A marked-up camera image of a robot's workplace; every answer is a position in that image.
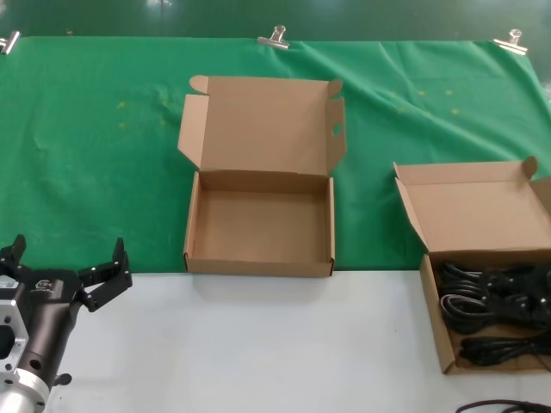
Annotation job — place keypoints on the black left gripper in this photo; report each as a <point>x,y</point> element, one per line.
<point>47,310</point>

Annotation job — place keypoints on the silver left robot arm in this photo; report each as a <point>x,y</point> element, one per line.
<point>21,393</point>

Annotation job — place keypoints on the cardboard box with holed flap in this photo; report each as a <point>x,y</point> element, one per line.
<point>258,223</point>

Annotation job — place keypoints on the brown cardboard box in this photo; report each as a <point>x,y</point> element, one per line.
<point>478,215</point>

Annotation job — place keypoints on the green table cloth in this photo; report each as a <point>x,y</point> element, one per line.
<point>86,172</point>

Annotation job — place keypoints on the silver binder clip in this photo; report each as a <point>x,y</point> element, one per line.
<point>275,39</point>
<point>512,43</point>
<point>9,42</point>

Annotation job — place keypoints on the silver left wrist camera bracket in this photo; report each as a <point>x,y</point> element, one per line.
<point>9,340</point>

